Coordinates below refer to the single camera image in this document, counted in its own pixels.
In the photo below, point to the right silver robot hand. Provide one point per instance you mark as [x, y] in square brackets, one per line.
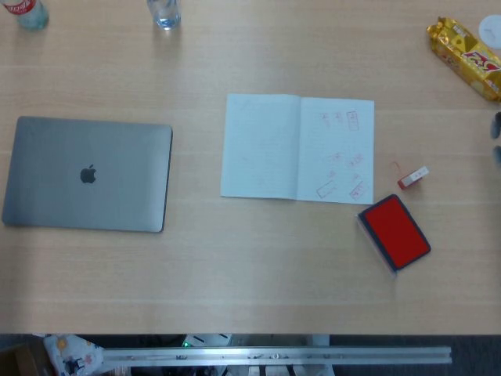
[497, 125]

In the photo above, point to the small red white stamp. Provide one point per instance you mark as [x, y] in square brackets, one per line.
[411, 179]

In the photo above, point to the open white lined notebook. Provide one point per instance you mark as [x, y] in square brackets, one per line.
[266, 149]

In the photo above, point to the golden biscuit pack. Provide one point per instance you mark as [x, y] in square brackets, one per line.
[466, 51]

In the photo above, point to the white round lid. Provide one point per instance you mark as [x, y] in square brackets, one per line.
[492, 29]

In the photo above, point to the red ink pad case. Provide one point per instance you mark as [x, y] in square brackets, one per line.
[396, 231]

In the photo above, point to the clear plastic water bottle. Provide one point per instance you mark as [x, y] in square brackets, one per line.
[164, 13]

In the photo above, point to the white device with green light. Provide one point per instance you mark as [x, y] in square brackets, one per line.
[205, 340]

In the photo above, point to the grey closed laptop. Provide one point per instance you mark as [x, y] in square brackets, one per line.
[88, 174]

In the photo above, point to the plastic bottle with red label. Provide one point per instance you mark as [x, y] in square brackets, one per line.
[31, 13]

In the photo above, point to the white printed plastic bag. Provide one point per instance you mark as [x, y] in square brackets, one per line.
[72, 354]

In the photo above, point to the aluminium profile rail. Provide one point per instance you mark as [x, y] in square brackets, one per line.
[274, 355]

